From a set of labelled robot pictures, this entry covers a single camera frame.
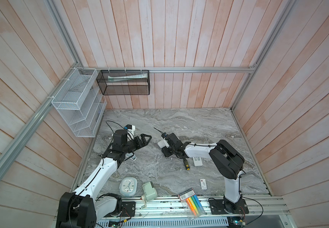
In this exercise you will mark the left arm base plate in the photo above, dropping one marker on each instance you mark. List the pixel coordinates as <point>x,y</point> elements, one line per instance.
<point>126,209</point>

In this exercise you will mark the white air conditioner remote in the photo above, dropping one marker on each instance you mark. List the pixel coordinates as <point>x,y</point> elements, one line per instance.
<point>197,161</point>

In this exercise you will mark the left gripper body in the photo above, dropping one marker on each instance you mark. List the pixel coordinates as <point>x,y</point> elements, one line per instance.
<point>133,145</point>

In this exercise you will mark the paper in black basket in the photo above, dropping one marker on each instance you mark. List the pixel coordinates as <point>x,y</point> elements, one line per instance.
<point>127,78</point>

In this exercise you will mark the pale green alarm clock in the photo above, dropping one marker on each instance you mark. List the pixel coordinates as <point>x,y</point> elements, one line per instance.
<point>128,187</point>

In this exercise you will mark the black wire mesh basket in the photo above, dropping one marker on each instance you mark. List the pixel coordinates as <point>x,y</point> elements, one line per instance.
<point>124,88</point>

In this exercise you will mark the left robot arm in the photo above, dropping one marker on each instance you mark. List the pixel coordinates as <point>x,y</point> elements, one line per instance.
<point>83,207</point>

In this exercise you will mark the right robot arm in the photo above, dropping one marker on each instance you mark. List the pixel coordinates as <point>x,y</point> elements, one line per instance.
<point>228,161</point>

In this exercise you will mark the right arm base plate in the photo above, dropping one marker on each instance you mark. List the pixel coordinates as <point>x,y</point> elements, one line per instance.
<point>224,206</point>

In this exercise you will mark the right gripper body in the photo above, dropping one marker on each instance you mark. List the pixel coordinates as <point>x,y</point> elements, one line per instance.
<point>168,151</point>

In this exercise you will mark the black yellow screwdriver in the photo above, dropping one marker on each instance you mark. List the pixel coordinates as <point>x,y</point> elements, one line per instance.
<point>186,164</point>

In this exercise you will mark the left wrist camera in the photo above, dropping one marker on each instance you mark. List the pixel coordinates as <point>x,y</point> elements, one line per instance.
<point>130,129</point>

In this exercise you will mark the white wire mesh shelf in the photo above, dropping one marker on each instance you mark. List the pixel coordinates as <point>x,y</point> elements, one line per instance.
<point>79,102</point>

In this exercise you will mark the pack of coloured markers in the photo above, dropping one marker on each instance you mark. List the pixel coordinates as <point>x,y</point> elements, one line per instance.
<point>191,204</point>

